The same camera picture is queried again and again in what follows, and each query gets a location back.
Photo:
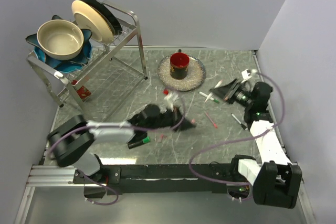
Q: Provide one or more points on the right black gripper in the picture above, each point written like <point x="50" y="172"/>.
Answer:
<point x="228" y="91"/>

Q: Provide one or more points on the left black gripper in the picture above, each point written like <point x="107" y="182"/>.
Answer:
<point x="177" y="117"/>

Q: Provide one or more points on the white pen pink tip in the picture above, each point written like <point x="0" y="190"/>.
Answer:
<point x="211" y="120"/>

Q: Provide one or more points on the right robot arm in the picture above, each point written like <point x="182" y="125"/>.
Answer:
<point x="276" y="180"/>

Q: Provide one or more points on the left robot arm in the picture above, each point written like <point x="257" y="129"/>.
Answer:
<point x="69" y="143"/>

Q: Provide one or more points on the speckled grey plate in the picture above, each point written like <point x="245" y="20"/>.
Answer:
<point x="195" y="74"/>

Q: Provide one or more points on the green cap black highlighter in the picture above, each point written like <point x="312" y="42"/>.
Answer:
<point x="139" y="143"/>

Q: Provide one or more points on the black red mug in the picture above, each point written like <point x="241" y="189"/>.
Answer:
<point x="179" y="63"/>

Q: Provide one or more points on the steel dish rack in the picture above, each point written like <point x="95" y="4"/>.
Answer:
<point x="109" y="79"/>

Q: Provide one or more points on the red sticker tag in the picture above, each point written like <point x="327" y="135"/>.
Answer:
<point x="83" y="93"/>

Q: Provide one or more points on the black plate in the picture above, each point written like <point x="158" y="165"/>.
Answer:
<point x="97" y="5"/>

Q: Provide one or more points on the blue star-shaped dish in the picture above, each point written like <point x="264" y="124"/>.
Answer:
<point x="66" y="66"/>

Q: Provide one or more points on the cream plate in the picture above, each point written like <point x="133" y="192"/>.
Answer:
<point x="88" y="18"/>

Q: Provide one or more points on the beige ceramic bowl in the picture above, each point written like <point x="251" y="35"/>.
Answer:
<point x="60" y="39"/>

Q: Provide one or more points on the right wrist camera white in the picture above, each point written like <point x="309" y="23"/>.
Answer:
<point x="248" y="74"/>

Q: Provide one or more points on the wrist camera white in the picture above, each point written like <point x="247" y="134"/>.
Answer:
<point x="248" y="74"/>
<point x="170" y="98"/>

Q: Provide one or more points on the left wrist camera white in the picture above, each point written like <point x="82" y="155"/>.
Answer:
<point x="170" y="98"/>

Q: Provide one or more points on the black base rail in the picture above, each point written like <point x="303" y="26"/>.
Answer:
<point x="164" y="178"/>

